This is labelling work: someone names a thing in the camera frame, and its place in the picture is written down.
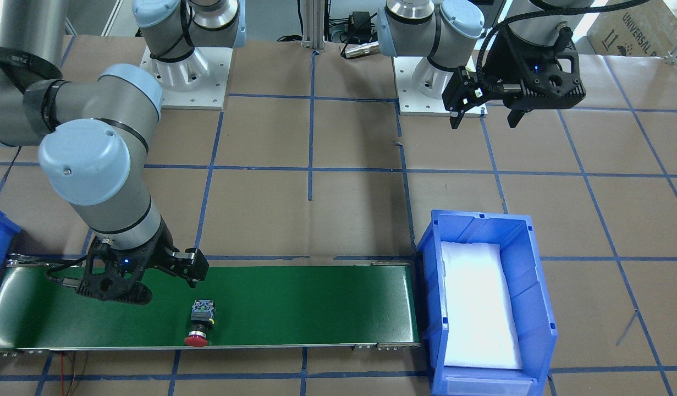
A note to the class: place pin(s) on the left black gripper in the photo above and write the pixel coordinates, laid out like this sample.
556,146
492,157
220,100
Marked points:
495,70

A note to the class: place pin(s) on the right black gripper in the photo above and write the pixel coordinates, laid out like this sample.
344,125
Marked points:
158,254

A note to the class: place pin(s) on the red emergency stop button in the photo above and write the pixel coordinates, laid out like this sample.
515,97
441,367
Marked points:
202,319

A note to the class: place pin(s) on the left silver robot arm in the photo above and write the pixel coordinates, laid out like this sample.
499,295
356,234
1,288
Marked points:
457,33

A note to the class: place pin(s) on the green conveyor belt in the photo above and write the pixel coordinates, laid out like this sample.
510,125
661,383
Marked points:
257,307

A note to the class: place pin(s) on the silver metal cylinder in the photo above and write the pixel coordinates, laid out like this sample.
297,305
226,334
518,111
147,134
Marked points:
366,49

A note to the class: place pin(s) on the black power adapter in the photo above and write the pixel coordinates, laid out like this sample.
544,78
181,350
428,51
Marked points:
359,23

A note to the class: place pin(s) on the cardboard box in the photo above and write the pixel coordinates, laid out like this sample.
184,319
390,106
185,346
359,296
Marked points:
647,30

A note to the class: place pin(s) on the blue source bin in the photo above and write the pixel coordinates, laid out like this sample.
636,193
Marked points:
530,302

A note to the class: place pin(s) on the white foam pad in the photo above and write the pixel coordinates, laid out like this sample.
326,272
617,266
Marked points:
482,331

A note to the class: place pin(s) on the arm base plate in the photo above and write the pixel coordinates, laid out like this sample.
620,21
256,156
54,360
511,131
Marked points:
409,82
198,82

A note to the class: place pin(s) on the aluminium frame post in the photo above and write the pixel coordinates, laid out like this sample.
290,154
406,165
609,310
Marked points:
313,17

